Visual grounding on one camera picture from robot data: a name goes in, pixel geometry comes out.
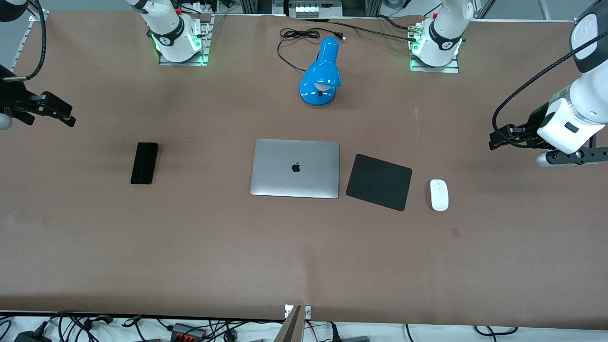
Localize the white computer mouse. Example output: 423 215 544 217
429 179 450 212

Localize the black looped floor cable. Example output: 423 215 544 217
472 325 519 336

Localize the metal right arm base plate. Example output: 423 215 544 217
158 14 212 67

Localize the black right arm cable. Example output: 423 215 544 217
2 0 48 82

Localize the black power adapter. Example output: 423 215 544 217
13 330 52 342

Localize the grey orange connector block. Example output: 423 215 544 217
170 323 208 341

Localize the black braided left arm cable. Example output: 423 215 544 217
492 33 608 149

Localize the black lamp power cord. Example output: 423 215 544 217
276 27 347 73

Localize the white power strip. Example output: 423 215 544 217
289 3 329 19

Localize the thick black base cable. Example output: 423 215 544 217
297 16 419 44

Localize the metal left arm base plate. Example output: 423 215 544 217
409 23 460 74

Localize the blue desk lamp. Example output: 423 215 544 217
299 37 342 107

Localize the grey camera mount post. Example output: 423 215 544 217
284 304 312 342

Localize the black smartphone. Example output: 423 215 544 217
130 142 160 185

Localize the silver closed laptop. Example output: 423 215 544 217
250 138 341 200

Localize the black mouse pad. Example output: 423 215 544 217
345 153 413 212

